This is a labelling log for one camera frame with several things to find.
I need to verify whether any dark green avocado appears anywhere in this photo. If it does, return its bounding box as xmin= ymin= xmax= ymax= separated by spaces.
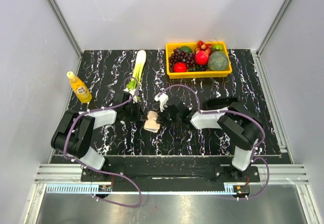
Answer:
xmin=180 ymin=46 xmax=192 ymax=54

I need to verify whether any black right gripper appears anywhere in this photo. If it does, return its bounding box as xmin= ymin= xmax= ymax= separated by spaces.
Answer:
xmin=156 ymin=103 xmax=181 ymax=127

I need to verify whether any red purple grape bunch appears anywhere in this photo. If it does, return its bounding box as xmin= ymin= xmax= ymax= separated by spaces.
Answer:
xmin=168 ymin=48 xmax=197 ymax=72

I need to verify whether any green white leek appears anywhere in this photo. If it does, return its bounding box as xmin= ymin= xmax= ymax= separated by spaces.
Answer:
xmin=126 ymin=50 xmax=146 ymax=95

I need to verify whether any white slotted cable duct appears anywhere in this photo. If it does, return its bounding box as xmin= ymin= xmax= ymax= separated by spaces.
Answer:
xmin=46 ymin=183 xmax=249 ymax=196

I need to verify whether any dark blue grape bunch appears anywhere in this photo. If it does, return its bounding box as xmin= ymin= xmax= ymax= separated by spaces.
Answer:
xmin=188 ymin=65 xmax=207 ymax=72

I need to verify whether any large red apple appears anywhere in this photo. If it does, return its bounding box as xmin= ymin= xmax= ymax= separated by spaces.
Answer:
xmin=195 ymin=51 xmax=209 ymax=65

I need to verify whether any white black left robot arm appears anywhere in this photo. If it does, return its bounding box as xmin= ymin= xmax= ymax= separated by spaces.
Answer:
xmin=51 ymin=92 xmax=147 ymax=181

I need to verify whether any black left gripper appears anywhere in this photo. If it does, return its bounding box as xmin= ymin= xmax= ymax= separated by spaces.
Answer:
xmin=123 ymin=100 xmax=147 ymax=122

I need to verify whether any beige leather card holder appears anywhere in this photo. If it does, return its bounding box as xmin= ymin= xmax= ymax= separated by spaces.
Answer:
xmin=144 ymin=111 xmax=160 ymax=133

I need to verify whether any yellow juice bottle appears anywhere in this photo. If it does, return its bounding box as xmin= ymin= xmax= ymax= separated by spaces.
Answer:
xmin=66 ymin=71 xmax=92 ymax=103

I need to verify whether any green netted melon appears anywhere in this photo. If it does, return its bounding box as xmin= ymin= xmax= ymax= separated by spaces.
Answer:
xmin=208 ymin=52 xmax=229 ymax=71

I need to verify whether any aluminium frame rail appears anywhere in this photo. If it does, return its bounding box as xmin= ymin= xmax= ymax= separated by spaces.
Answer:
xmin=35 ymin=164 xmax=309 ymax=184

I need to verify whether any yellow plastic fruit bin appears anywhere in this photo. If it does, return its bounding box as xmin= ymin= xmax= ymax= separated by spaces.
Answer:
xmin=166 ymin=41 xmax=232 ymax=79

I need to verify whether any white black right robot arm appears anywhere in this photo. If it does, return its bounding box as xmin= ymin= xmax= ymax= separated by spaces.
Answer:
xmin=154 ymin=94 xmax=265 ymax=181

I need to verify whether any bright green apple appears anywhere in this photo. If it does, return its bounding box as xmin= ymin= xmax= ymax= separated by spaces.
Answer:
xmin=212 ymin=43 xmax=223 ymax=52

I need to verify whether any black metal base plate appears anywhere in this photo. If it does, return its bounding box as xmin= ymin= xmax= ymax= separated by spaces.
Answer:
xmin=81 ymin=156 xmax=260 ymax=193

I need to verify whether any red cherry cluster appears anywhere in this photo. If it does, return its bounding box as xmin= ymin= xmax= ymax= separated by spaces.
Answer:
xmin=195 ymin=41 xmax=213 ymax=55

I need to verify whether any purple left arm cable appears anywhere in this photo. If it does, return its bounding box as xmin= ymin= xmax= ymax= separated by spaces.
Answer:
xmin=62 ymin=76 xmax=142 ymax=208

